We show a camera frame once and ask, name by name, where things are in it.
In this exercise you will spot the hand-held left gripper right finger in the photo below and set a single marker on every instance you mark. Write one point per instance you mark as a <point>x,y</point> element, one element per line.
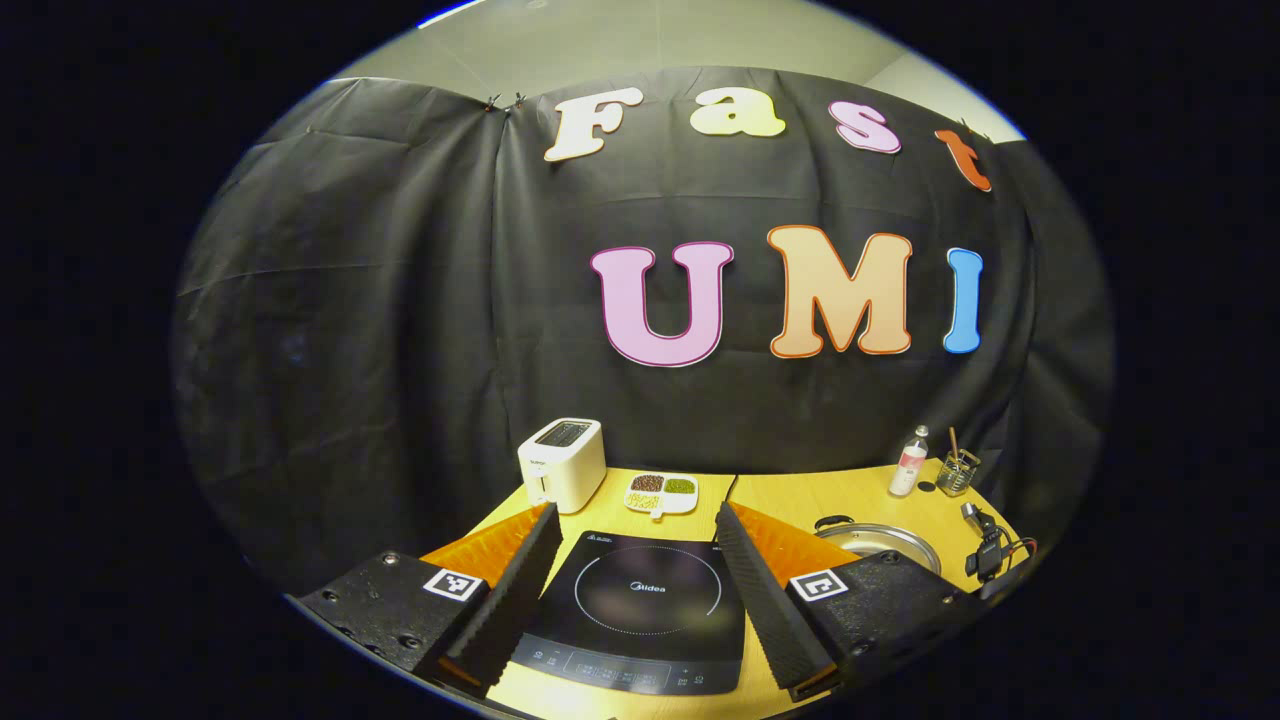
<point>765,600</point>

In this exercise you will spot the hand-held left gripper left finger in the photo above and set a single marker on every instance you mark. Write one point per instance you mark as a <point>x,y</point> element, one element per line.
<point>520,590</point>

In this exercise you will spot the black induction cooktop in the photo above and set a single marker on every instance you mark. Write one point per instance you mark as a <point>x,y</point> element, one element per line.
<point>650,600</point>

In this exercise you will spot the ribbed glass cup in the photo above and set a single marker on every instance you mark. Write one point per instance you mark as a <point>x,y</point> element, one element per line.
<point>957,477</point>

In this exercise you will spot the wooden stick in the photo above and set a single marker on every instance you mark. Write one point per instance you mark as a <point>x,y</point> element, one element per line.
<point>954,445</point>

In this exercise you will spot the clear bottle with pink label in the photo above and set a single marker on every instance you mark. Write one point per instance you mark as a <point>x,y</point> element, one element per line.
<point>908,468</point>

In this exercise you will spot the white toaster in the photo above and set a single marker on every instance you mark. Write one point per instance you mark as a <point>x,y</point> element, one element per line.
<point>565,468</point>

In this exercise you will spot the white divided dish of beans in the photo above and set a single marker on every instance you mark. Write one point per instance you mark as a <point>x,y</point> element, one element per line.
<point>662,493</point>

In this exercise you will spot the black backdrop cloth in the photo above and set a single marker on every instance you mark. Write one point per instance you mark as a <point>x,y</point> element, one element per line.
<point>400,300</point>

